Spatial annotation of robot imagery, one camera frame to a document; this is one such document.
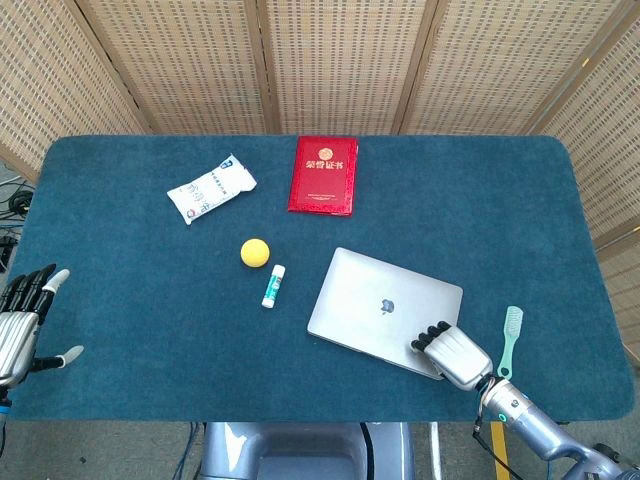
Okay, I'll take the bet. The grey laptop computer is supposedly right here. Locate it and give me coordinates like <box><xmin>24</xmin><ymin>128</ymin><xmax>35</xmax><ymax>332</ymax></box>
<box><xmin>306</xmin><ymin>246</ymin><xmax>464</xmax><ymax>381</ymax></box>

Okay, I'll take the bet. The blue thin cable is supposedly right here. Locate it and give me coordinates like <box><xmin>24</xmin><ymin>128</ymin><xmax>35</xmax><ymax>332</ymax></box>
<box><xmin>180</xmin><ymin>422</ymin><xmax>201</xmax><ymax>477</ymax></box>

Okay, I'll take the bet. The woven rattan folding screen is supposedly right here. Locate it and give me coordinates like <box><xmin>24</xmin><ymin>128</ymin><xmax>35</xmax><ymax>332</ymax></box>
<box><xmin>0</xmin><ymin>0</ymin><xmax>640</xmax><ymax>371</ymax></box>

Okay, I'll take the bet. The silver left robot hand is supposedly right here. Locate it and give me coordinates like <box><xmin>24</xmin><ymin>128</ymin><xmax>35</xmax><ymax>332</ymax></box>
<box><xmin>0</xmin><ymin>263</ymin><xmax>85</xmax><ymax>389</ymax></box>

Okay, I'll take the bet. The yellow foam ball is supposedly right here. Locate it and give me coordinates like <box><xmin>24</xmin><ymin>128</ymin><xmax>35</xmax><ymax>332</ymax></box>
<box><xmin>240</xmin><ymin>238</ymin><xmax>271</xmax><ymax>270</ymax></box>

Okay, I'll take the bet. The mint green brush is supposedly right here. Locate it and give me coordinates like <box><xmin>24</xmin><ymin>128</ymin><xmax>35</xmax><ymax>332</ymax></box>
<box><xmin>495</xmin><ymin>305</ymin><xmax>525</xmax><ymax>379</ymax></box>

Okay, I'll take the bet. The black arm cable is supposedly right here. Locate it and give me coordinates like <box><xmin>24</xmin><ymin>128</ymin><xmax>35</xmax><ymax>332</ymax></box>
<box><xmin>471</xmin><ymin>378</ymin><xmax>526</xmax><ymax>480</ymax></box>

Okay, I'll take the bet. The red certificate booklet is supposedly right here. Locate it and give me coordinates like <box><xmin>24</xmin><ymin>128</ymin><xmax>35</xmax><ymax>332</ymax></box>
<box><xmin>287</xmin><ymin>135</ymin><xmax>360</xmax><ymax>218</ymax></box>

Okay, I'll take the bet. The black floor cable bundle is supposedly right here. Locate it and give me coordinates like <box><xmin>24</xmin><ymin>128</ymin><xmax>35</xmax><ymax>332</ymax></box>
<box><xmin>0</xmin><ymin>178</ymin><xmax>37</xmax><ymax>222</ymax></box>

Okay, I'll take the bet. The blue table cloth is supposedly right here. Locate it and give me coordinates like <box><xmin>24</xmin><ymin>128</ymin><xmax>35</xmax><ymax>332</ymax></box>
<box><xmin>7</xmin><ymin>133</ymin><xmax>635</xmax><ymax>424</ymax></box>

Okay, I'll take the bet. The white plastic snack packet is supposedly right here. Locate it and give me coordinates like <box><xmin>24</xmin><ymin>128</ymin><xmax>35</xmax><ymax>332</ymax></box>
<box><xmin>166</xmin><ymin>153</ymin><xmax>258</xmax><ymax>226</ymax></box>

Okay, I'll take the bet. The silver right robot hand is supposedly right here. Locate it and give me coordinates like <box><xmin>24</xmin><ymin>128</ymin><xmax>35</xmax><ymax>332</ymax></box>
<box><xmin>410</xmin><ymin>321</ymin><xmax>494</xmax><ymax>392</ymax></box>

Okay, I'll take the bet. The grey robot torso base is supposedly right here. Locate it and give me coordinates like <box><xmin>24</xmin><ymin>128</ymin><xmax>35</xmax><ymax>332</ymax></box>
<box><xmin>199</xmin><ymin>421</ymin><xmax>416</xmax><ymax>480</ymax></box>

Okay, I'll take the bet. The white green glue stick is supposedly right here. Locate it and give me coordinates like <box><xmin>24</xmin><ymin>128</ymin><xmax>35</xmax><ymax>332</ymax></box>
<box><xmin>261</xmin><ymin>264</ymin><xmax>287</xmax><ymax>309</ymax></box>

